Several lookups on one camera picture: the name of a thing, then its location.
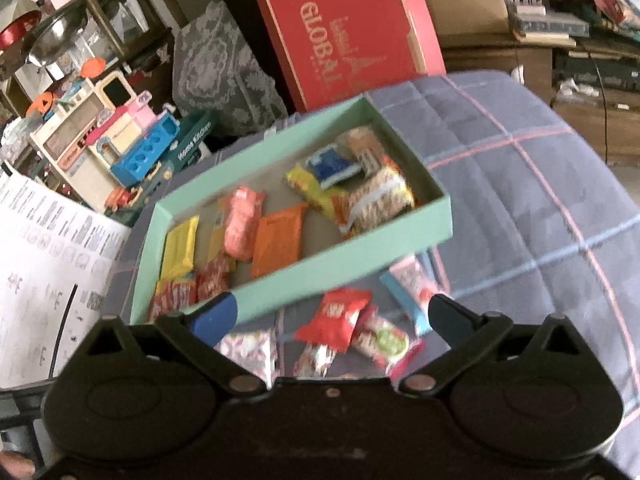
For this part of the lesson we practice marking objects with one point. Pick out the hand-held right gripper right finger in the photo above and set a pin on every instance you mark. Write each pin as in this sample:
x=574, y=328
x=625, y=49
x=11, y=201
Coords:
x=450, y=317

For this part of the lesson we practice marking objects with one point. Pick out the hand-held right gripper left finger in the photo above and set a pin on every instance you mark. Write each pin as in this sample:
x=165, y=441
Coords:
x=215, y=316

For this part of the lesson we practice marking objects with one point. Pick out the red snack packet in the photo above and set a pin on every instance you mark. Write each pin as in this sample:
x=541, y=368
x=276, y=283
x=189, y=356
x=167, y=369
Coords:
x=335, y=317
x=212, y=280

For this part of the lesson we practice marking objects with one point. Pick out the red rainbow candy packet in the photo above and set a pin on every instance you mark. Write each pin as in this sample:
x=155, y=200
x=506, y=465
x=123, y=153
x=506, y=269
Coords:
x=172, y=297

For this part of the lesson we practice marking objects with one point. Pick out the light blue pink packet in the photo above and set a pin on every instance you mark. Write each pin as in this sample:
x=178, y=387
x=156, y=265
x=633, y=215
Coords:
x=410, y=285

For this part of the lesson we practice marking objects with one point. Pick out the pink white patterned packet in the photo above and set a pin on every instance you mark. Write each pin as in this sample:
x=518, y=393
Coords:
x=250, y=355

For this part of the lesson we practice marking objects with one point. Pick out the white green round packet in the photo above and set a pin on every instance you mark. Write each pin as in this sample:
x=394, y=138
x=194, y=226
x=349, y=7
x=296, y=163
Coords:
x=385, y=342

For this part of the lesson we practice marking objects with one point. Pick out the salmon pink snack packet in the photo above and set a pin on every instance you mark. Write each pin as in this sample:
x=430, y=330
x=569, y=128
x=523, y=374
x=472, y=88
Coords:
x=244, y=222

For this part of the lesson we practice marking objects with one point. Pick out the orange snack packet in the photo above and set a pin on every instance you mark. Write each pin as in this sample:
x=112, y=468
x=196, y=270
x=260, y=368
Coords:
x=277, y=240

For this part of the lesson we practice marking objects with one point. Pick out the small colourful candy packet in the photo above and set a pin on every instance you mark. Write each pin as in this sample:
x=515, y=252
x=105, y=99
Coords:
x=315, y=360

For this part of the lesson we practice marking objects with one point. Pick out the mint green cardboard box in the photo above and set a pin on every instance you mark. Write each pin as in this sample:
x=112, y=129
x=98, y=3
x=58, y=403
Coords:
x=350, y=260

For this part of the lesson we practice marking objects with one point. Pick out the brown patterned noodle packet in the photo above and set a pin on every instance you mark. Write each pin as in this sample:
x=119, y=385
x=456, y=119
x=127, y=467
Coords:
x=380, y=200

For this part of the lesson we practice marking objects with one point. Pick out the yellow green snack packet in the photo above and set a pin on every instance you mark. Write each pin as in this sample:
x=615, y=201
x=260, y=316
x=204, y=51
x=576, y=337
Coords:
x=310, y=187

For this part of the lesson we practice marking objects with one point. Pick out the clear biscuit packet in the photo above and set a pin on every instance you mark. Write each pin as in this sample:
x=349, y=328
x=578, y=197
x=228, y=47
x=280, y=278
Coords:
x=362, y=147

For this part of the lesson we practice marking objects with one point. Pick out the blue white snack packet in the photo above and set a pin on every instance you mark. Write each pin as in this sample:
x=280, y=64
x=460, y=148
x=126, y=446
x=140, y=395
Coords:
x=332, y=165

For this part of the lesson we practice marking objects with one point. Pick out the person's left hand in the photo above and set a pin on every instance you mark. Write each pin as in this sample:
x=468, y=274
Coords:
x=15, y=466

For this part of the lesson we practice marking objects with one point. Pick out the white instruction sheet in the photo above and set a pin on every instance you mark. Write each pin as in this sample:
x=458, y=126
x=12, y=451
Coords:
x=40, y=270

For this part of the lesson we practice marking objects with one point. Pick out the blue toy tray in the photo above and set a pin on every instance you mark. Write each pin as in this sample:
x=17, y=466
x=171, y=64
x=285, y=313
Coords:
x=145, y=152

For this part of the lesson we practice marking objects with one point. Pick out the dark green toy box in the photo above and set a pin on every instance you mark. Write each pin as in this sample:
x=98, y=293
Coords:
x=192, y=135

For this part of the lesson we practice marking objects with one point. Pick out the wooden cabinet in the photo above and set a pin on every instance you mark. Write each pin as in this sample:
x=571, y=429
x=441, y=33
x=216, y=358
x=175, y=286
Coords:
x=590, y=130

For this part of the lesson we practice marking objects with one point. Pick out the cream pink toy kitchen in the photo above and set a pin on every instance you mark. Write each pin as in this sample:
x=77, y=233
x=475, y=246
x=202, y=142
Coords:
x=65, y=135

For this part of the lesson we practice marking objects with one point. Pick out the grey lace cloth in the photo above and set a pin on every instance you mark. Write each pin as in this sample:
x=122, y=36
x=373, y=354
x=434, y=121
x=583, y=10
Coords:
x=225, y=70

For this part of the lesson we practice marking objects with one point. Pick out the black electronic device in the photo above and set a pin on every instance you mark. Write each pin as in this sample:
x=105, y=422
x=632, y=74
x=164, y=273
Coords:
x=590, y=70

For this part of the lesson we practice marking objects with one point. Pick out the red cardboard box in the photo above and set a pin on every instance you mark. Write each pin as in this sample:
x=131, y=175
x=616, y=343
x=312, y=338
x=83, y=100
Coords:
x=350, y=25

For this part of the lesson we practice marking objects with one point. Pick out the clear plastic case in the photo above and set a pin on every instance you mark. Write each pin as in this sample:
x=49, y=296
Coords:
x=545, y=22

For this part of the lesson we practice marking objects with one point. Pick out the metal bowl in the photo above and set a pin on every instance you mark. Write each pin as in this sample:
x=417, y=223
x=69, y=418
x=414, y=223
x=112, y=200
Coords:
x=60, y=35

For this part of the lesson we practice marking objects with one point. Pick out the wooden display shelf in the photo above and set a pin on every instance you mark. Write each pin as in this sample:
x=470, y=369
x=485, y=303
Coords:
x=92, y=5

